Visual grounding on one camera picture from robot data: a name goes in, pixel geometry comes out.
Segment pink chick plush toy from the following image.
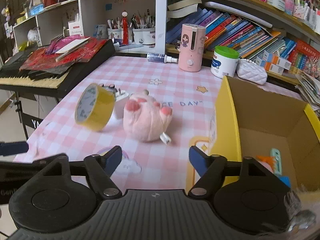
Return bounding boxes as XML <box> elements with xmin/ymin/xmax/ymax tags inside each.
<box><xmin>256</xmin><ymin>155</ymin><xmax>276</xmax><ymax>173</ymax></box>

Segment yellow tape roll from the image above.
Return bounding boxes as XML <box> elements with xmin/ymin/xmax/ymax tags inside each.
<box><xmin>74</xmin><ymin>83</ymin><xmax>116</xmax><ymax>132</ymax></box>

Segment pink paw plush toy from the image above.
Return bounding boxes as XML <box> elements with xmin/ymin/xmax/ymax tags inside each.
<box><xmin>123</xmin><ymin>90</ymin><xmax>173</xmax><ymax>145</ymax></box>

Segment white power adapter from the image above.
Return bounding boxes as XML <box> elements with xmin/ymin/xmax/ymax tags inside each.
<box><xmin>113</xmin><ymin>88</ymin><xmax>130</xmax><ymax>119</ymax></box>

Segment blue packet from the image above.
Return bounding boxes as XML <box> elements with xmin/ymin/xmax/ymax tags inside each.
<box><xmin>278</xmin><ymin>176</ymin><xmax>291</xmax><ymax>188</ymax></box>

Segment grey mouse toy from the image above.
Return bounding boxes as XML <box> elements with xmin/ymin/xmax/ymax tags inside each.
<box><xmin>99</xmin><ymin>84</ymin><xmax>118</xmax><ymax>95</ymax></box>

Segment yellow cardboard box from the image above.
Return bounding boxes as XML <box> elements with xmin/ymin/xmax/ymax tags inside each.
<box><xmin>208</xmin><ymin>77</ymin><xmax>319</xmax><ymax>191</ymax></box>

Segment black electronic keyboard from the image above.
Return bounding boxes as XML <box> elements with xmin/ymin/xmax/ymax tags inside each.
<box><xmin>1</xmin><ymin>38</ymin><xmax>115</xmax><ymax>98</ymax></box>

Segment pink checkered tablecloth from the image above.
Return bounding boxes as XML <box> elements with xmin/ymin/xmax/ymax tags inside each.
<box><xmin>13</xmin><ymin>55</ymin><xmax>303</xmax><ymax>193</ymax></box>

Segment white quilted purse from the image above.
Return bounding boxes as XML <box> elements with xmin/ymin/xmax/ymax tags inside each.
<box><xmin>236</xmin><ymin>59</ymin><xmax>267</xmax><ymax>85</ymax></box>

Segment white jar green lid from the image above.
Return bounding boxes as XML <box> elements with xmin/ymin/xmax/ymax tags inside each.
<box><xmin>210</xmin><ymin>46</ymin><xmax>240</xmax><ymax>79</ymax></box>

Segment red papers pile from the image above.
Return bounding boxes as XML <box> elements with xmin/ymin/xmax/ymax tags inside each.
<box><xmin>19</xmin><ymin>37</ymin><xmax>114</xmax><ymax>74</ymax></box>

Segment orange white medicine box lower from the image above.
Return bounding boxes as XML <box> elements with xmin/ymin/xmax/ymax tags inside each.
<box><xmin>255</xmin><ymin>56</ymin><xmax>284</xmax><ymax>75</ymax></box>

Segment orange white medicine box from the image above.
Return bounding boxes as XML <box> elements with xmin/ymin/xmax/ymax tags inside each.
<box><xmin>263</xmin><ymin>50</ymin><xmax>291</xmax><ymax>70</ymax></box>
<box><xmin>255</xmin><ymin>56</ymin><xmax>284</xmax><ymax>75</ymax></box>

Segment pink humidifier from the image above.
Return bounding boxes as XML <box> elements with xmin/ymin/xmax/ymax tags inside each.
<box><xmin>178</xmin><ymin>23</ymin><xmax>206</xmax><ymax>72</ymax></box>

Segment spray bottle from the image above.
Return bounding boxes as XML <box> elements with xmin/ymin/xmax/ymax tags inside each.
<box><xmin>146</xmin><ymin>53</ymin><xmax>178</xmax><ymax>63</ymax></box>

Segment orange white medicine box upper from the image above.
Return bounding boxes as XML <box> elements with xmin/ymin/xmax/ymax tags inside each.
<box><xmin>263</xmin><ymin>50</ymin><xmax>291</xmax><ymax>70</ymax></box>

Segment stack of papers and magazines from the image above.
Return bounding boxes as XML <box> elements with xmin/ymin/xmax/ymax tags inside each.
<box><xmin>296</xmin><ymin>73</ymin><xmax>320</xmax><ymax>118</ymax></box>

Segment row of leaning books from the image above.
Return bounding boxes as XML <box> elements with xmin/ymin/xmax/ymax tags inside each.
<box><xmin>165</xmin><ymin>4</ymin><xmax>296</xmax><ymax>59</ymax></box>

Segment white pen holder cups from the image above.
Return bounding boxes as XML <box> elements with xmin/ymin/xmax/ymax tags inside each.
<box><xmin>107</xmin><ymin>28</ymin><xmax>156</xmax><ymax>45</ymax></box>

